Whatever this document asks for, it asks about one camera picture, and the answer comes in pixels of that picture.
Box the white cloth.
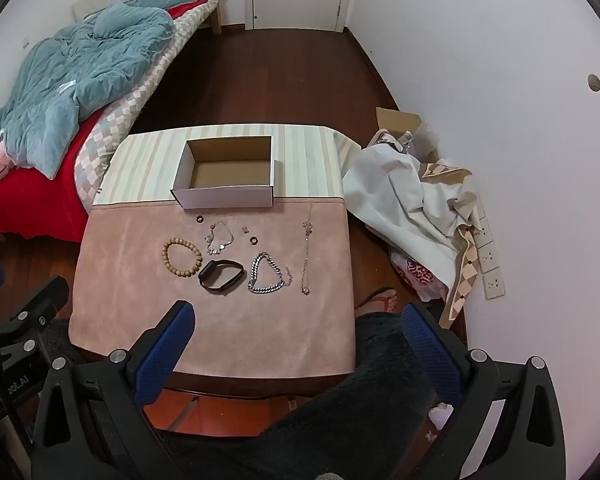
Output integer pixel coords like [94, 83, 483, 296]
[342, 145, 481, 302]

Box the red and white plastic bag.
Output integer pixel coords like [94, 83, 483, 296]
[390, 252, 448, 303]

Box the teal blanket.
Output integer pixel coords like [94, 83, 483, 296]
[0, 2, 175, 181]

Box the pink suede mat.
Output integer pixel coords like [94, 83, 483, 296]
[69, 195, 357, 380]

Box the brown cardboard carton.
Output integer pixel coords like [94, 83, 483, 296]
[376, 107, 473, 182]

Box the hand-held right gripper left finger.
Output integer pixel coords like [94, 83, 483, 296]
[31, 300, 197, 480]

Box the checked quilt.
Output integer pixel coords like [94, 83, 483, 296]
[75, 2, 216, 213]

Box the white paper scrap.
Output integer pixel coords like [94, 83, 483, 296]
[427, 402, 454, 431]

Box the wooden bead bracelet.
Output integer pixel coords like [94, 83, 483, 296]
[162, 238, 203, 276]

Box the person's foot in red flip-flop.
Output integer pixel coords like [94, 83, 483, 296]
[355, 287, 398, 316]

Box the black fitness band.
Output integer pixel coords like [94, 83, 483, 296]
[199, 258, 246, 292]

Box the white wall socket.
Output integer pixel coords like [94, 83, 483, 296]
[472, 215, 494, 246]
[481, 269, 506, 300]
[475, 242, 499, 273]

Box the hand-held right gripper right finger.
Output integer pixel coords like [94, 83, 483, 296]
[401, 302, 567, 480]

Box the thick silver chain bracelet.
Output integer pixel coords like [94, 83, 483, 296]
[247, 253, 294, 294]

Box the striped tablecloth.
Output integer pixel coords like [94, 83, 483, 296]
[92, 122, 363, 207]

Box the thin silver necklace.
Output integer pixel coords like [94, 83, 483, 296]
[300, 202, 317, 296]

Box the cardboard box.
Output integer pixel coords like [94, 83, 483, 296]
[171, 136, 277, 209]

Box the silver charm bracelet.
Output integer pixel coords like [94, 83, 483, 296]
[203, 221, 233, 256]

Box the beige diamond pattern cloth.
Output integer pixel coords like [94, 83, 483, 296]
[420, 159, 482, 331]

